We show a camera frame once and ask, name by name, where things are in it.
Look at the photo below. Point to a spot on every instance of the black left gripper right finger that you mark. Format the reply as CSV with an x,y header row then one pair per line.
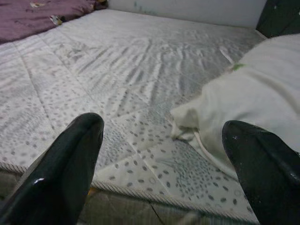
x,y
267,178

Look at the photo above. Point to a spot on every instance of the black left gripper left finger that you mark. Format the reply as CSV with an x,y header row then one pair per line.
x,y
54,175

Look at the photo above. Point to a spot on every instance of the white pillow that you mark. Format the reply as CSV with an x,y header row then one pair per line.
x,y
253,93

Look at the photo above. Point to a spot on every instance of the white quilted mattress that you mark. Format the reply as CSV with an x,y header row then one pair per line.
x,y
117,82

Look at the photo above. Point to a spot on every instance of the purple cartoon mouse blanket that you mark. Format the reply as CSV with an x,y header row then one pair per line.
x,y
30,18

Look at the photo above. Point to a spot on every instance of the black tufted headboard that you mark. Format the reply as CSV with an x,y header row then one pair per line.
x,y
281,16

